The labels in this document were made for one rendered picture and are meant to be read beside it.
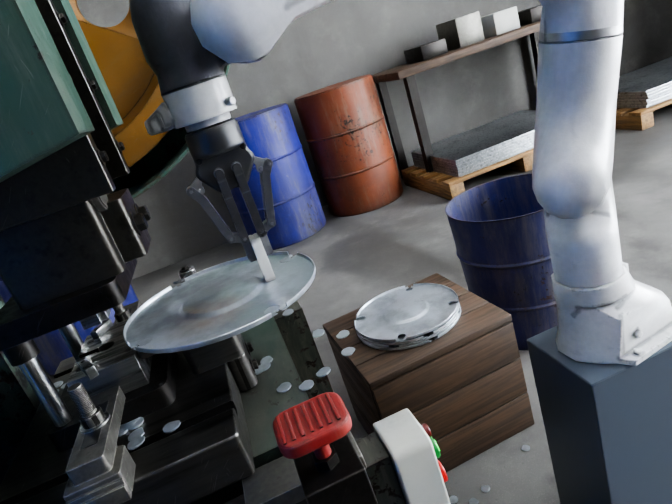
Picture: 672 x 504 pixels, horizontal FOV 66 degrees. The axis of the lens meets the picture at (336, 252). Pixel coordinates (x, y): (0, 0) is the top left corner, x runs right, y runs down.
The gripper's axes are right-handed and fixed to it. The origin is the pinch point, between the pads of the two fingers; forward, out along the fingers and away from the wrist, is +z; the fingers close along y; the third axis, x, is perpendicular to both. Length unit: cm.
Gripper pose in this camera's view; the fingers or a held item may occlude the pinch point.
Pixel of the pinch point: (261, 257)
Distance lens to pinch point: 77.7
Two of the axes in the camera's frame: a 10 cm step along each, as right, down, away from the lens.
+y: 9.1, -3.8, 1.8
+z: 3.0, 8.9, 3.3
